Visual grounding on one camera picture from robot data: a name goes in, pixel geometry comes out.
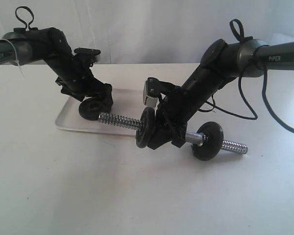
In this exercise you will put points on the black plate right on bar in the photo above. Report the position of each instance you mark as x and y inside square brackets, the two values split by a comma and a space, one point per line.
[212, 141]

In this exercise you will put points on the white rectangular tray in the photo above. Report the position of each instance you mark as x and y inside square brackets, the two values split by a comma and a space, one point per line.
[126, 102]

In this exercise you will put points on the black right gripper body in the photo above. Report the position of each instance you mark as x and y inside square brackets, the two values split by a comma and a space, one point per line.
[176, 107]

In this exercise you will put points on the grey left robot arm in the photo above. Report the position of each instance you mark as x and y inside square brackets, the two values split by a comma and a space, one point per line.
[72, 66]

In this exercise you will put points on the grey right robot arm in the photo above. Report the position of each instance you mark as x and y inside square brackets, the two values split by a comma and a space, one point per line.
[221, 64]

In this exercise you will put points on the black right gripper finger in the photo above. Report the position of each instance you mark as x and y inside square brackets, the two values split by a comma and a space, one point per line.
[179, 135]
[160, 136]

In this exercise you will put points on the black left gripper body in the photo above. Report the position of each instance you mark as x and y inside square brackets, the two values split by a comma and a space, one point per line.
[80, 82]

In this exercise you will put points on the chrome dumbbell bar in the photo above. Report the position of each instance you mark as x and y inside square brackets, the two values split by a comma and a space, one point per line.
[191, 137]

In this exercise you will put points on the black weight plate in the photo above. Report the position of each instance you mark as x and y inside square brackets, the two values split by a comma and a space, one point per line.
[90, 109]

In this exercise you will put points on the black plate left on bar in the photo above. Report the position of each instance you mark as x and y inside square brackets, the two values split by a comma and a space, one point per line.
[144, 133]

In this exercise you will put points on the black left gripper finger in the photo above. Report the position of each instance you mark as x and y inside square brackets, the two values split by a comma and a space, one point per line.
[106, 101]
[66, 91]

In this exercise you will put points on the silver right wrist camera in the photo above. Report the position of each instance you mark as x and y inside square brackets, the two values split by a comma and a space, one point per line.
[151, 92]

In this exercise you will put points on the white curtain backdrop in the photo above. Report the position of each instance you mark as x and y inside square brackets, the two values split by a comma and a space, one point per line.
[153, 31]

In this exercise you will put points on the black plate on bar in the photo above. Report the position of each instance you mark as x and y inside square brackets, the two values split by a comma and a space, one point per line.
[144, 133]
[212, 141]

